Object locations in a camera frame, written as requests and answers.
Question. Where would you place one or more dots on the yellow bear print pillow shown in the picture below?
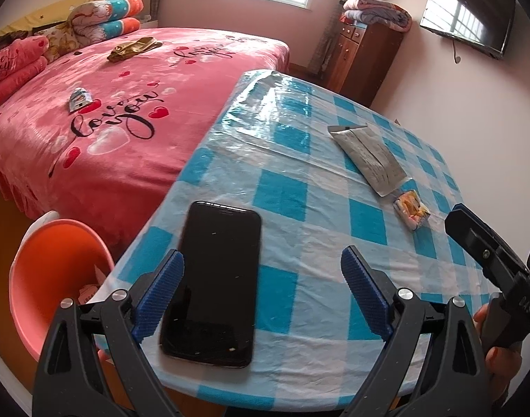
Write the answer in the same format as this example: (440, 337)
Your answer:
(56, 43)

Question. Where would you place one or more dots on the rolled patterned quilt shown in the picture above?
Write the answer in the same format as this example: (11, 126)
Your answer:
(113, 30)
(113, 6)

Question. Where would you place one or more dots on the pink printed pillow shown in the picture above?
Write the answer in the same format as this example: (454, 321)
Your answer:
(13, 61)

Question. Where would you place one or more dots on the silver packet with text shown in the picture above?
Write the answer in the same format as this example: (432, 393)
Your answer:
(373, 160)

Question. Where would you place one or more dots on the folded patterned blanket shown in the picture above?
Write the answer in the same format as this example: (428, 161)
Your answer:
(373, 13)

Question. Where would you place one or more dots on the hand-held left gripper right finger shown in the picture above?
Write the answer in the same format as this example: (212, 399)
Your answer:
(365, 289)

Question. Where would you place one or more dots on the orange plastic bin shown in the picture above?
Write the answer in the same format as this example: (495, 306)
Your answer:
(43, 278)

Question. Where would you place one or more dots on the small packet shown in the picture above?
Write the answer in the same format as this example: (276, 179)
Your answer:
(79, 100)

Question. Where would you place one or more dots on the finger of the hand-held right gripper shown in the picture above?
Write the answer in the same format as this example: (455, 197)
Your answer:
(477, 239)

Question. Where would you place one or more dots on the wall-mounted television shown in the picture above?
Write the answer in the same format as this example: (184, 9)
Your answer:
(469, 13)

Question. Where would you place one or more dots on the brown wooden wardrobe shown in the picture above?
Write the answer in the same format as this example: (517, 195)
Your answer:
(369, 65)

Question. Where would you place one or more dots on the black smartphone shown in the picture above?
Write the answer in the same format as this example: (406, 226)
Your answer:
(221, 269)

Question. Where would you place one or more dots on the blue checked tablecloth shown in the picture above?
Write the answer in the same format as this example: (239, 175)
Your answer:
(317, 243)

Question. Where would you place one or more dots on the gold cloth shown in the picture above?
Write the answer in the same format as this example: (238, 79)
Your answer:
(130, 50)

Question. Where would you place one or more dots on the yellow orange snack packet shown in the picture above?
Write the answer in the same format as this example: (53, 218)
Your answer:
(410, 208)

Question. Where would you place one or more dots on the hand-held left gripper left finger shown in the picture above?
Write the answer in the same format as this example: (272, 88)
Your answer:
(161, 291)

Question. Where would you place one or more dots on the person's right hand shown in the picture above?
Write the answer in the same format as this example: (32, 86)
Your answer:
(503, 369)

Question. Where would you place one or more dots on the pink printed bed blanket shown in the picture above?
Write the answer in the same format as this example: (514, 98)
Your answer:
(139, 147)

